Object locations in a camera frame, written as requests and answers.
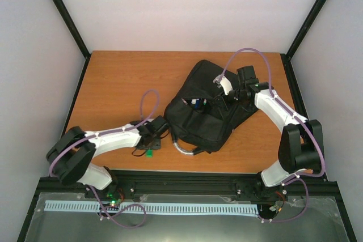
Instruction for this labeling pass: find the green highlighter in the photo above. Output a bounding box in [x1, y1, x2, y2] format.
[146, 150, 154, 158]

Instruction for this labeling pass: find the black student bag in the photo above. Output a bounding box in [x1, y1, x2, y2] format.
[164, 60, 258, 155]

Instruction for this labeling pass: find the blue whiteboard marker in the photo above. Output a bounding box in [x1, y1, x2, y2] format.
[191, 99, 200, 109]

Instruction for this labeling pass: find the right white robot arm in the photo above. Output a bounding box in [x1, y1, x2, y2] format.
[213, 66, 326, 188]

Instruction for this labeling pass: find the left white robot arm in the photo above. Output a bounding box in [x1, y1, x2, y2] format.
[46, 116, 169, 198]

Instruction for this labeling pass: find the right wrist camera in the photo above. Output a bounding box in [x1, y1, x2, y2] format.
[213, 74, 233, 95]

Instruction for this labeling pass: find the silver bag handle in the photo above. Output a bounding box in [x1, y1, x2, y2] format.
[172, 137, 199, 156]

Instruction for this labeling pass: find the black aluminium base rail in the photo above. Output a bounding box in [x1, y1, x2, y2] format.
[39, 168, 338, 206]

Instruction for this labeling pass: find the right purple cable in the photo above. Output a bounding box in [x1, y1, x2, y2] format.
[220, 48, 327, 223]

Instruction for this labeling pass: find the light blue cable duct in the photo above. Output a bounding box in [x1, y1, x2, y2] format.
[44, 200, 259, 216]

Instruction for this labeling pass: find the right black frame post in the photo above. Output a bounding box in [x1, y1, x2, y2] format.
[285, 0, 345, 58]

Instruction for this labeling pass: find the black frame post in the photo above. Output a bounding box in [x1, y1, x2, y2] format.
[285, 0, 345, 58]
[35, 0, 91, 60]

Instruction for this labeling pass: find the left black frame post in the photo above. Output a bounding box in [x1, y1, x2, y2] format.
[35, 0, 91, 60]

